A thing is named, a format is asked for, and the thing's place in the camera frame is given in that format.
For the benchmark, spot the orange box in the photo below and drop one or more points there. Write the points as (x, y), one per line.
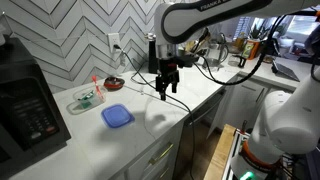
(250, 49)

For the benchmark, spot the red bowl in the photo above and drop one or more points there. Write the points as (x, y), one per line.
(114, 83)

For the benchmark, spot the blue plastic lid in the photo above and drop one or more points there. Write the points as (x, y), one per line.
(117, 115)

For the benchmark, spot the clear plastic lunchbox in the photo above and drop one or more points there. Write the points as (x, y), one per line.
(76, 107)

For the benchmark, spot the black stand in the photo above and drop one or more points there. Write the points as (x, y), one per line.
(241, 61)

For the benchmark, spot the green potted plant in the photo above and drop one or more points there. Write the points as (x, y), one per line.
(257, 32)

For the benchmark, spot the black pepper grinder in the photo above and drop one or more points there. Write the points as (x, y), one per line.
(152, 56)

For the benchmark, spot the glass kettle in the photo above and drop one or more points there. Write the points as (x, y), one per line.
(216, 53)

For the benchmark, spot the white wall outlet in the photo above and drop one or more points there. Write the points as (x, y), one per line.
(113, 40)

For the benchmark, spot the black pan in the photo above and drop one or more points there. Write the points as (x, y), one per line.
(188, 59)

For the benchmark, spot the black microwave oven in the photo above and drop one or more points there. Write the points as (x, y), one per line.
(26, 110)

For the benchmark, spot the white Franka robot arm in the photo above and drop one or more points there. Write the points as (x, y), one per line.
(293, 123)

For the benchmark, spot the clear green plastic object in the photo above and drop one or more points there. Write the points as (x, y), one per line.
(86, 100)

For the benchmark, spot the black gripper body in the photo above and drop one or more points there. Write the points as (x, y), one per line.
(167, 68)

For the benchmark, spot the dark tablet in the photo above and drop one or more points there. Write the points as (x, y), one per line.
(286, 71)

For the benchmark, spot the wooden cart top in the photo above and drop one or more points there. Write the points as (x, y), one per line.
(218, 156)

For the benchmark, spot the red white stick utensil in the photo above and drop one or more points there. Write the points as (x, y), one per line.
(97, 88)

